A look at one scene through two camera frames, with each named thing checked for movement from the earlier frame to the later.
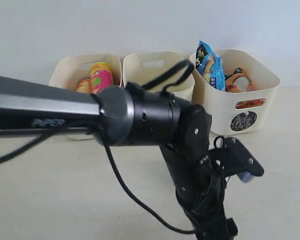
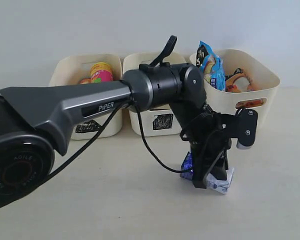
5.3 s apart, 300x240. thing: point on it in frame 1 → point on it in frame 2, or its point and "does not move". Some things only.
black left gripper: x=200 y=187 → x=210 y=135
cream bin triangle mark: x=68 y=70 does not move
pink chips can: x=101 y=76 does not move
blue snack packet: x=210 y=66 does not move
